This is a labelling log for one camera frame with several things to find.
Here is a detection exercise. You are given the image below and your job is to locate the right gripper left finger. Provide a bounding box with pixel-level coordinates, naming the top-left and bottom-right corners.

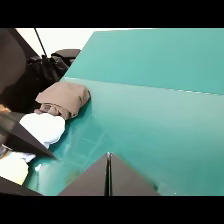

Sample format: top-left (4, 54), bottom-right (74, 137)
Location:
top-left (58, 152), bottom-right (110, 197)

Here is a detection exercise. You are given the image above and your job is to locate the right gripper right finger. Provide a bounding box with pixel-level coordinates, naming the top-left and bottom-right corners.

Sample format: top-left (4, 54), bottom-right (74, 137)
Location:
top-left (109, 152), bottom-right (162, 197)

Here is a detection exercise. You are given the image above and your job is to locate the white garment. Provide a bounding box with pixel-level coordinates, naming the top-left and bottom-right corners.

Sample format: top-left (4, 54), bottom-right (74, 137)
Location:
top-left (7, 112), bottom-right (67, 163)

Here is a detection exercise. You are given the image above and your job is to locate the pale yellow garment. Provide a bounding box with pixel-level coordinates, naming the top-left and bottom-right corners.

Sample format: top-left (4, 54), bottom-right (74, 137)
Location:
top-left (0, 156), bottom-right (30, 186)

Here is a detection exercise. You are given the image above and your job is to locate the brown garment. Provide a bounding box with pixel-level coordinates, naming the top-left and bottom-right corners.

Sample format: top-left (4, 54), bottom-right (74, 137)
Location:
top-left (34, 80), bottom-right (91, 121)

